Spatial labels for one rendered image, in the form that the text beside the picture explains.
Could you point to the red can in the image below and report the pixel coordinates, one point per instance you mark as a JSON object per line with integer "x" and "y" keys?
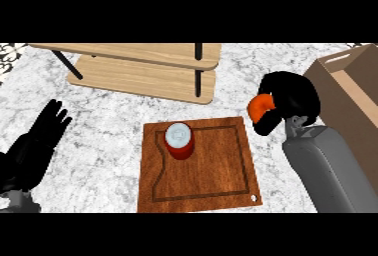
{"x": 179, "y": 140}

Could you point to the cardboard box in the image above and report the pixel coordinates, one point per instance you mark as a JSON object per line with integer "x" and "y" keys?
{"x": 351, "y": 100}

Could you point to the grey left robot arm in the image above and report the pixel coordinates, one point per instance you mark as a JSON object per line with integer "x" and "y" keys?
{"x": 16, "y": 201}

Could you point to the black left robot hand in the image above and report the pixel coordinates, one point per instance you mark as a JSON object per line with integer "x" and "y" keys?
{"x": 34, "y": 143}

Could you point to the pale wooden tiered shelf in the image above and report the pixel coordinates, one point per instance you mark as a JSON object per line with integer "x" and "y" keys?
{"x": 142, "y": 68}

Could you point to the orange squash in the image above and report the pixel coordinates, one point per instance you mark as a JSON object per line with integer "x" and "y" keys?
{"x": 260, "y": 107}

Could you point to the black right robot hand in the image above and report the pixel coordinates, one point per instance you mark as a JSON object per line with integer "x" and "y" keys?
{"x": 292, "y": 93}

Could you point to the brown wooden cutting board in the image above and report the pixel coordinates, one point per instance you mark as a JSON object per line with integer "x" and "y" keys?
{"x": 199, "y": 165}

